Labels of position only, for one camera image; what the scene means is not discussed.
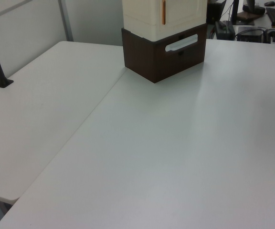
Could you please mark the dark brown wooden box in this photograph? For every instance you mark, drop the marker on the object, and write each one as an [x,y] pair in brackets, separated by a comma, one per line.
[140,57]

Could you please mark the black round cushion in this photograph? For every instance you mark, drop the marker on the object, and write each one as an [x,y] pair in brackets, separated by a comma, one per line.
[254,10]

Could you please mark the cream cabinet door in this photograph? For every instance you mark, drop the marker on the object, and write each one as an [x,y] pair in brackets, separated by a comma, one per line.
[187,14]

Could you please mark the black monitor stand pole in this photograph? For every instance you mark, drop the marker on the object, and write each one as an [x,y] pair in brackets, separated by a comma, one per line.
[235,10]

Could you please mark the silver partition post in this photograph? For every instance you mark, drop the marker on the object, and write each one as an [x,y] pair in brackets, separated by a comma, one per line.
[66,21]

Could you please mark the black electronics box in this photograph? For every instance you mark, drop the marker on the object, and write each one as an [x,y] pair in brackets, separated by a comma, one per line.
[249,34]

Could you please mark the cream plastic cabinet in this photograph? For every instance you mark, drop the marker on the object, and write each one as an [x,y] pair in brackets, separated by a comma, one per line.
[140,14]

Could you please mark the black computer mouse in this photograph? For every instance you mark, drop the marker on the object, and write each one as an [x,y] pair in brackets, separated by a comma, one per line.
[269,3]

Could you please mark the brown wooden base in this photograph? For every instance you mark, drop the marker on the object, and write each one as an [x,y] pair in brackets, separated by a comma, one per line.
[246,17]

